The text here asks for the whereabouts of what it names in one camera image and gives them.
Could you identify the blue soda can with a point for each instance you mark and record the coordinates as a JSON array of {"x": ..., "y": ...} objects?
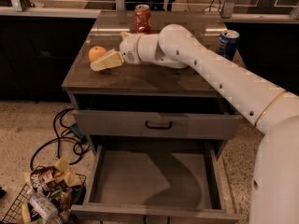
[{"x": 228, "y": 41}]

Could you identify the blue power plug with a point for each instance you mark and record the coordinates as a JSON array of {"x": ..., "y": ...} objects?
[{"x": 75, "y": 130}]

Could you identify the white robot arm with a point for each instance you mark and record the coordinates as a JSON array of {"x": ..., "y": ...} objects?
[{"x": 271, "y": 109}]

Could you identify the grey drawer cabinet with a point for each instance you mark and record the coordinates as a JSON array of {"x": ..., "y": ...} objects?
[{"x": 138, "y": 87}]

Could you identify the brown snack bag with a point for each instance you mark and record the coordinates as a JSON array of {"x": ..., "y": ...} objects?
[{"x": 50, "y": 178}]

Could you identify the clear plastic bottle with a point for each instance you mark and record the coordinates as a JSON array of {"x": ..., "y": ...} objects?
[{"x": 44, "y": 207}]

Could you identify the orange fruit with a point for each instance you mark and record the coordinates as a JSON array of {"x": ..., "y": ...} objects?
[{"x": 96, "y": 52}]

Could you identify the yellow item in basket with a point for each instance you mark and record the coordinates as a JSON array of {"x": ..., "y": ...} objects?
[{"x": 25, "y": 213}]

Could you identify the red soda can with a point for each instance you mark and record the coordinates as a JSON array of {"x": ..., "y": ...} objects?
[{"x": 142, "y": 19}]

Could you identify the black drawer handle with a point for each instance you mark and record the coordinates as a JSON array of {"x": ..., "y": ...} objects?
[{"x": 159, "y": 126}]

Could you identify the open middle drawer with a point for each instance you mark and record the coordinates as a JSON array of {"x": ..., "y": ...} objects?
[{"x": 155, "y": 182}]

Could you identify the wire basket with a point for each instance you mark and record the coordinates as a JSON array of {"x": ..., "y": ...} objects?
[{"x": 47, "y": 197}]

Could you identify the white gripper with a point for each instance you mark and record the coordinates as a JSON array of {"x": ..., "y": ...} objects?
[{"x": 129, "y": 50}]

